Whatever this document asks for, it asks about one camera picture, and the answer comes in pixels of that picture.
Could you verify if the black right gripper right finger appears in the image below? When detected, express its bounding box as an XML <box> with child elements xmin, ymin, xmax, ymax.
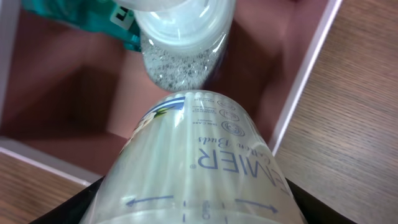
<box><xmin>287</xmin><ymin>179</ymin><xmax>356</xmax><ymax>224</ymax></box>

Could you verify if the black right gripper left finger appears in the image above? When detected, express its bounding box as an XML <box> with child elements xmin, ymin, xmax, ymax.
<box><xmin>29</xmin><ymin>177</ymin><xmax>104</xmax><ymax>224</ymax></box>

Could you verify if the cotton buds round container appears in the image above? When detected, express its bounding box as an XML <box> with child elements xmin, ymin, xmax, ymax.
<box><xmin>82</xmin><ymin>91</ymin><xmax>305</xmax><ymax>223</ymax></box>

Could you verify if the teal liquid bottle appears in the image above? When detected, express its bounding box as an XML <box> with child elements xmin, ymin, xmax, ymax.
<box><xmin>21</xmin><ymin>0</ymin><xmax>141</xmax><ymax>52</ymax></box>

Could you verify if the clear purple soap bottle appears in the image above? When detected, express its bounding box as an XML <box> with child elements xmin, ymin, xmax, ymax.
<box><xmin>116</xmin><ymin>0</ymin><xmax>236</xmax><ymax>92</ymax></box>

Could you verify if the white cardboard box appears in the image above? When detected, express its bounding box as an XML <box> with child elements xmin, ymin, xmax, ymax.
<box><xmin>1</xmin><ymin>0</ymin><xmax>341</xmax><ymax>185</ymax></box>

